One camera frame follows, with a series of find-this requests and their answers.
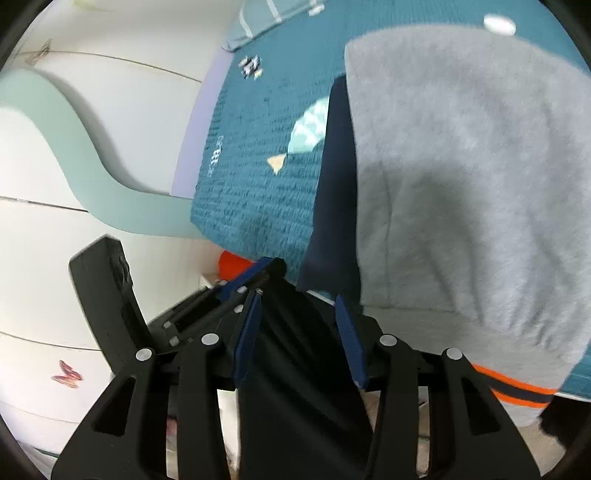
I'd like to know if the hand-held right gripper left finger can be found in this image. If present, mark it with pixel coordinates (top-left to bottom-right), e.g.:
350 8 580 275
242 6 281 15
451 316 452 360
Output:
51 289 265 480

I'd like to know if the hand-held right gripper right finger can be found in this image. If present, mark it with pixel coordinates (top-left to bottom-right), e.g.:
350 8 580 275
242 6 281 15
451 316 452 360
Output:
335 294 540 480

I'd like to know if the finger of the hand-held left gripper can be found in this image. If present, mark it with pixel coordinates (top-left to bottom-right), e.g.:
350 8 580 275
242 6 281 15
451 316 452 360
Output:
215 257 288 302
157 294 254 355

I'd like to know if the grey and navy zip jacket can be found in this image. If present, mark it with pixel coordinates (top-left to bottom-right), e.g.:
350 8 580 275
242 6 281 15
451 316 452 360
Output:
295 31 591 430

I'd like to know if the red object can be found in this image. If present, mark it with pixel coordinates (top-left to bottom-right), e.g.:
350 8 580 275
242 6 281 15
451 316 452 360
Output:
218 250 256 280

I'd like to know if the dark cloth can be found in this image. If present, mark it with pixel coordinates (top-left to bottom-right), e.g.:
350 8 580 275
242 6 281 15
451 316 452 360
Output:
238 286 377 480

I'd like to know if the teal quilted bed sheet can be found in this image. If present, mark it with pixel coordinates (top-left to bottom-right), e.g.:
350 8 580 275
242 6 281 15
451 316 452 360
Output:
190 0 591 400

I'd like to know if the pink butterfly sticker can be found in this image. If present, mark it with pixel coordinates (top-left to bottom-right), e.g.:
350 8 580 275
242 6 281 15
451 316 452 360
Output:
51 360 84 388

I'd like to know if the white wardrobe with mint trim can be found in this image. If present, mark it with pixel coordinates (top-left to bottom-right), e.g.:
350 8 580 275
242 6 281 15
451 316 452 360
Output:
0 0 241 462

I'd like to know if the lavender bed frame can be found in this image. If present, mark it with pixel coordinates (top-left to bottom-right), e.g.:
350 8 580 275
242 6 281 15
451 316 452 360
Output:
170 51 232 200

